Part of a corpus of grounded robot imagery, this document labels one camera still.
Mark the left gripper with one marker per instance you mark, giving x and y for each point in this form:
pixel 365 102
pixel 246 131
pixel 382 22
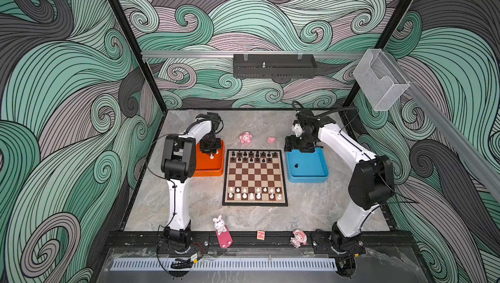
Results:
pixel 208 151

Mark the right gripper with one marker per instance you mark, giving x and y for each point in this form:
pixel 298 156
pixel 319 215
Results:
pixel 292 139

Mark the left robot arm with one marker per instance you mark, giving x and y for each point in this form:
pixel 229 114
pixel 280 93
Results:
pixel 179 163

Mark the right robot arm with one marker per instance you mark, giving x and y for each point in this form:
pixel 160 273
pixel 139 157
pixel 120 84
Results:
pixel 372 180

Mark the chess board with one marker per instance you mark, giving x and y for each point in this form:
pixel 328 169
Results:
pixel 254 178

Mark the orange plastic tray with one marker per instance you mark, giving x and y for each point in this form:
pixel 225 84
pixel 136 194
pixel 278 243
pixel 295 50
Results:
pixel 207 166

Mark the blue plastic tray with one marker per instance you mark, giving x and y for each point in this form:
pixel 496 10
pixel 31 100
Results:
pixel 306 168

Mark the pink kitty toy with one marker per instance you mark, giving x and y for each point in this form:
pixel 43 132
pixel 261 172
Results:
pixel 245 138

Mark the white rabbit figure pink base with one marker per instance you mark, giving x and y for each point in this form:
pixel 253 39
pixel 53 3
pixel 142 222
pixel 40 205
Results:
pixel 222 232

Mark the pink haired doll figure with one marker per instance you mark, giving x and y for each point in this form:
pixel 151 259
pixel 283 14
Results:
pixel 298 239

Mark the wooden letter block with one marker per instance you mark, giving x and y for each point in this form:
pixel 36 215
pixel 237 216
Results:
pixel 261 235

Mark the black wall shelf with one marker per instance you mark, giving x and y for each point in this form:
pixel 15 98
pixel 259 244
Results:
pixel 274 66

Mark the clear acrylic wall box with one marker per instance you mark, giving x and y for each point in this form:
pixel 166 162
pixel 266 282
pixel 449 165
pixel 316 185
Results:
pixel 381 79

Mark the white slotted cable duct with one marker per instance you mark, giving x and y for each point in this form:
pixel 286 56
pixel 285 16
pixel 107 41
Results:
pixel 227 264

